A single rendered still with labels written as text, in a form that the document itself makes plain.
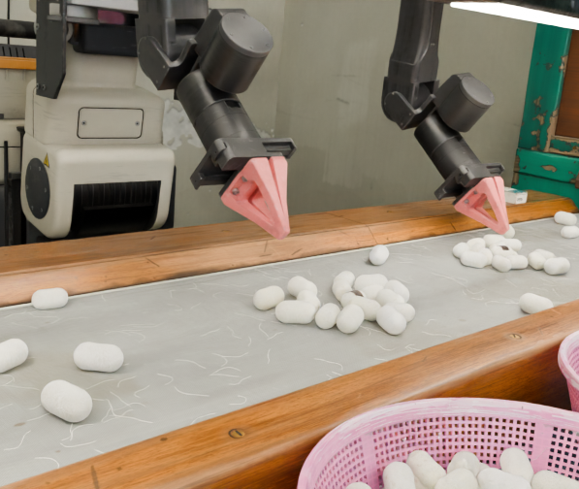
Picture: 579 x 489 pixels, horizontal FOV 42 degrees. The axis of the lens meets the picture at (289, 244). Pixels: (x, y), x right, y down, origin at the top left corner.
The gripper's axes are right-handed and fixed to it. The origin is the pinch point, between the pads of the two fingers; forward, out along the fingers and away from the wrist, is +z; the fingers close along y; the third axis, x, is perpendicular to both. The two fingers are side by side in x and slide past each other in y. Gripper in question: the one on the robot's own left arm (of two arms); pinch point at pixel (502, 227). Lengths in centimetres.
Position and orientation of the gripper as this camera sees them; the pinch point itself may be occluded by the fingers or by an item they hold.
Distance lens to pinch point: 110.5
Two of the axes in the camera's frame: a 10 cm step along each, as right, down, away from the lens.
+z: 4.6, 8.1, -3.8
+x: -4.9, 5.8, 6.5
